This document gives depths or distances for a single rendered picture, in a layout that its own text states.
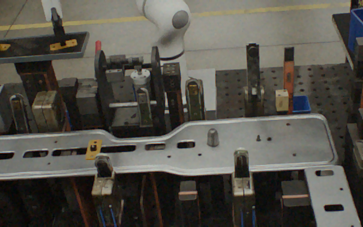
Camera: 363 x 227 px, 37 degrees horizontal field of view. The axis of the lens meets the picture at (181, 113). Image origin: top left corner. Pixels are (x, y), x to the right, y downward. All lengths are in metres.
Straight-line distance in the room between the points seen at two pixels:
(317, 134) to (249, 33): 2.58
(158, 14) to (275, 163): 0.66
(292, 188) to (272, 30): 2.77
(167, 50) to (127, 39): 2.26
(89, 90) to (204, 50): 2.29
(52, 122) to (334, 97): 1.10
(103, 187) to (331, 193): 0.56
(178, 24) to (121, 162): 0.54
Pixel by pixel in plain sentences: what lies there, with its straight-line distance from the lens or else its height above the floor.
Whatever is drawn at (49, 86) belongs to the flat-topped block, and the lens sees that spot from 1.84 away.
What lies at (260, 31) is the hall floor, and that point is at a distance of 4.10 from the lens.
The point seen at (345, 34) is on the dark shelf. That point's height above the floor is 1.03.
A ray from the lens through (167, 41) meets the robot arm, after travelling 1.89.
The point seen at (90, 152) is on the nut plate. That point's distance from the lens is 1.57.
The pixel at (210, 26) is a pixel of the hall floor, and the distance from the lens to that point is 4.22.
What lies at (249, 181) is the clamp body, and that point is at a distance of 1.35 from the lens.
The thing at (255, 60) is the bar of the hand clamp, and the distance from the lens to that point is 1.56.
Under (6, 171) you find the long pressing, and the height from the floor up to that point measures 1.00.
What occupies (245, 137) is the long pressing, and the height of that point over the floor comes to 1.00.
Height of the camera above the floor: 1.99
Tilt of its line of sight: 37 degrees down
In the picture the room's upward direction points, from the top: 7 degrees counter-clockwise
